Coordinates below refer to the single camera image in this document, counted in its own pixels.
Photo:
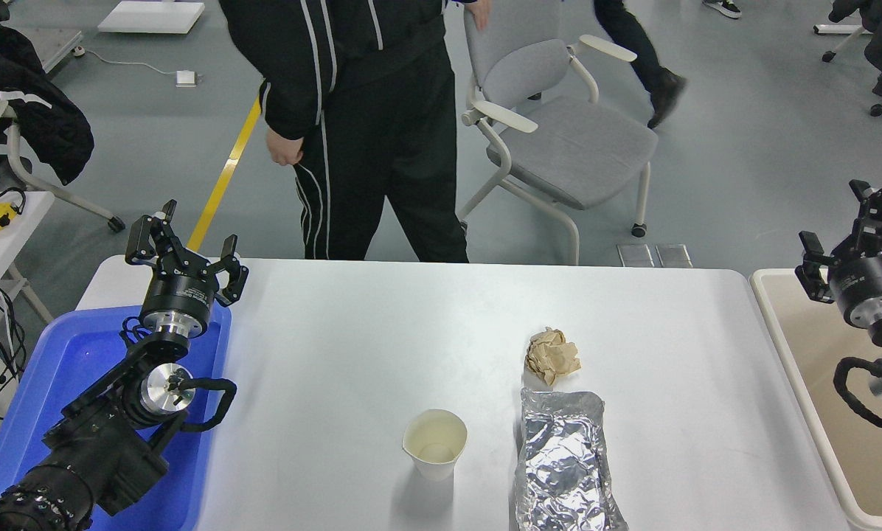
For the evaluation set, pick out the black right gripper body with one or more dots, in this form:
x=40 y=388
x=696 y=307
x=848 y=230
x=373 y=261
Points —
x=872 y=276

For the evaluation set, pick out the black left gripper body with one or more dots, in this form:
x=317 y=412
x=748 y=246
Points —
x=179 y=295

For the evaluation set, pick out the grey chair with white frame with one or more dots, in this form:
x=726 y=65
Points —
x=574 y=147

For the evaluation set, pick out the white paper cup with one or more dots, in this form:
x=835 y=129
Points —
x=435 y=463

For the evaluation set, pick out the person's right hand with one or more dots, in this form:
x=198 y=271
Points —
x=285 y=149

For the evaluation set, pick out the person's left hand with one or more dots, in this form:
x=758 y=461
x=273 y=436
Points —
x=479 y=11

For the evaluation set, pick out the large pale plastic bin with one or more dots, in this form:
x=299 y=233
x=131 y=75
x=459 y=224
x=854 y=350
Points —
x=817 y=354

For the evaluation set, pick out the blue plastic tray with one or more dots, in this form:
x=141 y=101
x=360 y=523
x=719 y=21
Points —
x=80 y=354

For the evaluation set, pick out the white framed chair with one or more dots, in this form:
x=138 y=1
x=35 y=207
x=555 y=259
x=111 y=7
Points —
x=50 y=193

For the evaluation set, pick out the metal floor socket cover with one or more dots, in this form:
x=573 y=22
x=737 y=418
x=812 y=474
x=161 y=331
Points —
x=636 y=255
x=674 y=255

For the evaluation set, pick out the small white side table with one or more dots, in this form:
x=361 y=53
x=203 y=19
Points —
x=2 y=251

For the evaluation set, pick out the white power adapter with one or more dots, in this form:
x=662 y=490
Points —
x=186 y=78

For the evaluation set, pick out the white office chair base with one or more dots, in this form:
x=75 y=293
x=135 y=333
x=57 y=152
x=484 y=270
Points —
x=843 y=44

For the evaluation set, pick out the black jacket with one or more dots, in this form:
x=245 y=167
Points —
x=35 y=110

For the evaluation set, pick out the person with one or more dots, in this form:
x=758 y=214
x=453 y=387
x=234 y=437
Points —
x=644 y=51
x=360 y=147
x=723 y=7

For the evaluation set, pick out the grey floor platform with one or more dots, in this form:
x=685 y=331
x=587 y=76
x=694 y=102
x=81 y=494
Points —
x=54 y=46

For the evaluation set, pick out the flat white board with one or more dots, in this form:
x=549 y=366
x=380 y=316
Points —
x=152 y=16

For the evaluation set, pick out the crumpled tan paper ball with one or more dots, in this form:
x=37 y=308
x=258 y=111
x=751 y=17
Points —
x=551 y=355

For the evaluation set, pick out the crumpled silver foil tray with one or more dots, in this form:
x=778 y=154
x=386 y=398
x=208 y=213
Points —
x=563 y=464

